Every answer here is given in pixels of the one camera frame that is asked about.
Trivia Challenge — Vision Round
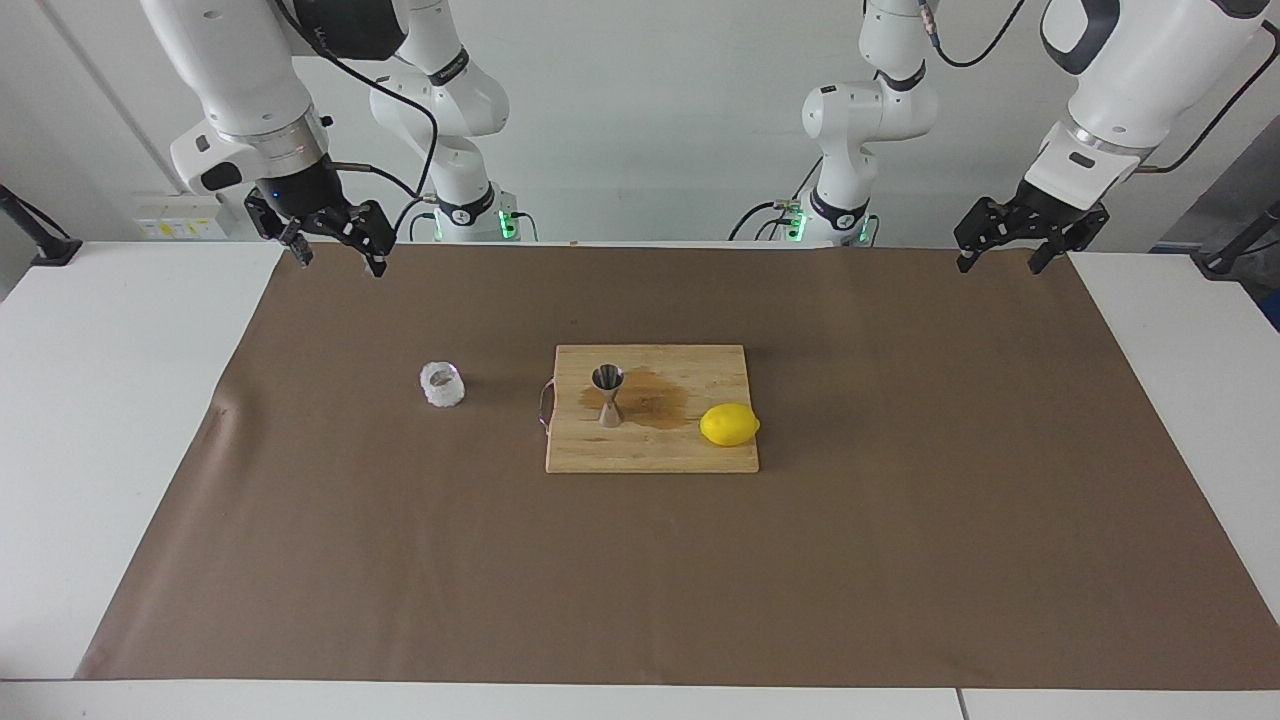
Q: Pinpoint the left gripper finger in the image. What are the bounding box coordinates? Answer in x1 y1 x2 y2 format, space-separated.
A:
1028 205 1111 276
953 198 1021 274

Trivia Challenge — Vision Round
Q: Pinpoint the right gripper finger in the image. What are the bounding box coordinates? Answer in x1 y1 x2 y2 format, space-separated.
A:
320 200 397 279
245 192 316 267

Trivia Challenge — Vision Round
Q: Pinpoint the small white ribbed cup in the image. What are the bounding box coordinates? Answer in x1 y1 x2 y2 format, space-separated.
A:
419 361 469 409

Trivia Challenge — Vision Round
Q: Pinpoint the steel jigger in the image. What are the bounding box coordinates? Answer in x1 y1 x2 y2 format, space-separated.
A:
591 364 626 429

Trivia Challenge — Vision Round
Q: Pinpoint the black clamp stand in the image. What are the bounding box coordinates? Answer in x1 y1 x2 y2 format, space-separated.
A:
1195 200 1280 281
0 185 83 267

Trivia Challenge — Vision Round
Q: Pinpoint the grey cabinet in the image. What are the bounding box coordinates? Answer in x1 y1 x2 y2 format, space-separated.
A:
1150 115 1280 251

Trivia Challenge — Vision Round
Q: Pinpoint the yellow lemon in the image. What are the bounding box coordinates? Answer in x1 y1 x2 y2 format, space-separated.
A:
699 402 761 447

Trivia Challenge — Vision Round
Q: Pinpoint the brown paper table mat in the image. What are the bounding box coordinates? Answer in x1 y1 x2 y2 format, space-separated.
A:
75 243 1280 691

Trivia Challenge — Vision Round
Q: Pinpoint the wooden cutting board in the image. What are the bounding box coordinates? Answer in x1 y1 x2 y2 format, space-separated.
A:
540 345 760 474

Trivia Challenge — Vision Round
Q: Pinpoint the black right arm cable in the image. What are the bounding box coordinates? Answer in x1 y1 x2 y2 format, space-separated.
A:
272 0 441 206

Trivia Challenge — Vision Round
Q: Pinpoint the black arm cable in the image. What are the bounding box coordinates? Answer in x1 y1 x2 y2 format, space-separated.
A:
915 0 1280 174
272 0 441 206

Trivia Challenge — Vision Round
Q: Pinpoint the black right base cable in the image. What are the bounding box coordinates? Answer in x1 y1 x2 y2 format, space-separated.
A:
390 195 441 243

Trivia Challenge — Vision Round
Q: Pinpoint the black base cable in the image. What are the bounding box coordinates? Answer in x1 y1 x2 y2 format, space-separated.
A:
728 158 823 243
390 195 441 243

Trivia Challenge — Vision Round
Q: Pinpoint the white wall socket box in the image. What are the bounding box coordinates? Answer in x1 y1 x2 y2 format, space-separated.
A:
133 192 233 241

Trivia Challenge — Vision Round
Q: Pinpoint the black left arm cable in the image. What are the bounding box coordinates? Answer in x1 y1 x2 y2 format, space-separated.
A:
915 0 1280 174

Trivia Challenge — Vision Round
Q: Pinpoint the black left base cable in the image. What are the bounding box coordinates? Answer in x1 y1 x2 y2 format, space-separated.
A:
728 158 823 243

